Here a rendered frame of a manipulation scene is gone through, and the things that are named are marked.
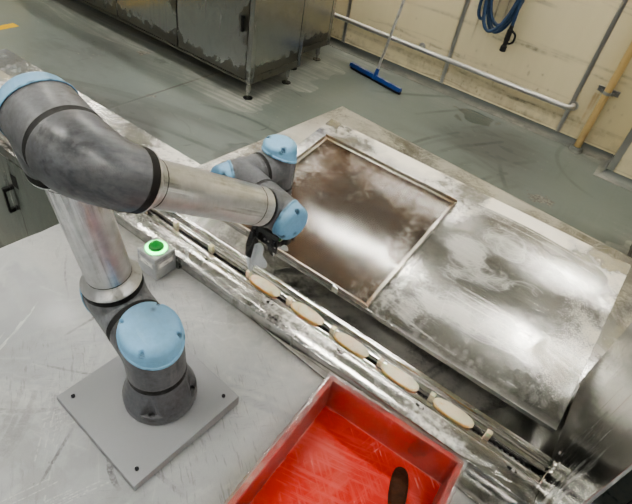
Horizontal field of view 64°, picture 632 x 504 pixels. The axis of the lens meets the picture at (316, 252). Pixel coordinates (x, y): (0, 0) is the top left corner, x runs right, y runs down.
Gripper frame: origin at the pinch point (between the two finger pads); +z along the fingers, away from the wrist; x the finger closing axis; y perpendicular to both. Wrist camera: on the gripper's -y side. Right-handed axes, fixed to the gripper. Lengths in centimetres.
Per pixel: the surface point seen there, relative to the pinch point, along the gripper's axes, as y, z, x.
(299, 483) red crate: 41, 11, -34
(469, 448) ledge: 65, 7, -6
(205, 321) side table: -1.7, 11.4, -17.2
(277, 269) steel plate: -0.9, 11.3, 10.0
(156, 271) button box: -20.6, 7.8, -16.2
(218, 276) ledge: -7.7, 7.2, -6.7
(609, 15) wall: 10, -4, 370
